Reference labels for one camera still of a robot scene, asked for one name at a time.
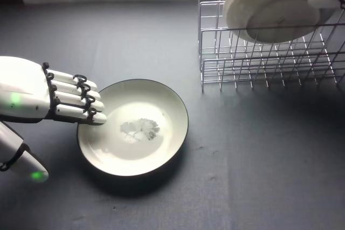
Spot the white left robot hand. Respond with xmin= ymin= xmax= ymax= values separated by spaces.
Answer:
xmin=0 ymin=56 xmax=108 ymax=184

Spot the silver wire dish rack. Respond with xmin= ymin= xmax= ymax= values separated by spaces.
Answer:
xmin=198 ymin=0 xmax=345 ymax=92

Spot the white plate with dark rim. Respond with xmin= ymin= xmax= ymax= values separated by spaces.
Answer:
xmin=76 ymin=78 xmax=189 ymax=186
xmin=222 ymin=0 xmax=339 ymax=44

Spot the grey table cloth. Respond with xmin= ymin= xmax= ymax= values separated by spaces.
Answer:
xmin=0 ymin=0 xmax=345 ymax=230

